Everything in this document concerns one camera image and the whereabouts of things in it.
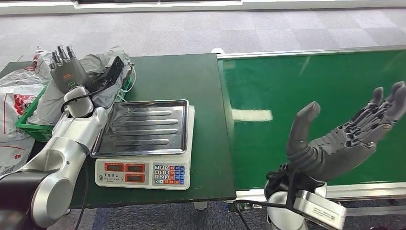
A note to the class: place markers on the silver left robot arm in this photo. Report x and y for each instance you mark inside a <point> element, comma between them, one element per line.
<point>63,152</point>

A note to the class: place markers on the grey plastic mailer package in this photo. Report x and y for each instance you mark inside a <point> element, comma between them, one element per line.
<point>90,63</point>

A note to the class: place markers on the white mailer bag QR label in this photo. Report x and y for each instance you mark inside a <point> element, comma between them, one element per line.
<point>12,155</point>

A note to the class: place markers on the translucent grey mailer bag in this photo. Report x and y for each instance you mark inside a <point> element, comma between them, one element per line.
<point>19,77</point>

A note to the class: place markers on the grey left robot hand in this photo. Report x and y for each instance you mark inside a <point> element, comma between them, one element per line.
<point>68,74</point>

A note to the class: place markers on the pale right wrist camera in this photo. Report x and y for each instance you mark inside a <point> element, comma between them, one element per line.
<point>320,209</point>

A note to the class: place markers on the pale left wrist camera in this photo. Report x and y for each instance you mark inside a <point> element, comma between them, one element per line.
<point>111,74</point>

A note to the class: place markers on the green conveyor belt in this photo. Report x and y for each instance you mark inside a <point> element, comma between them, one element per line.
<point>269,89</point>

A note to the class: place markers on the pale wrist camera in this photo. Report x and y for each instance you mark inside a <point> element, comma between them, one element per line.
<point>320,209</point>
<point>111,74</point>

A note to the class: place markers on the steel scale tray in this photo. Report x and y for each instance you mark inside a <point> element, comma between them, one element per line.
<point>142,127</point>

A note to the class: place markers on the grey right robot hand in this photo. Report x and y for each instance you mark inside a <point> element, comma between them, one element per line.
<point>336,152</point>

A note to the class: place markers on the white mailer bag red print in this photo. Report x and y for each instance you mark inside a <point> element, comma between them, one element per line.
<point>9,108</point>

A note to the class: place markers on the white electronic scale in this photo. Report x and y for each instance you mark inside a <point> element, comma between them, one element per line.
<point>149,162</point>

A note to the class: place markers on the green plastic crate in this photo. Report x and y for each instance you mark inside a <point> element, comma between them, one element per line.
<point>31,131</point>

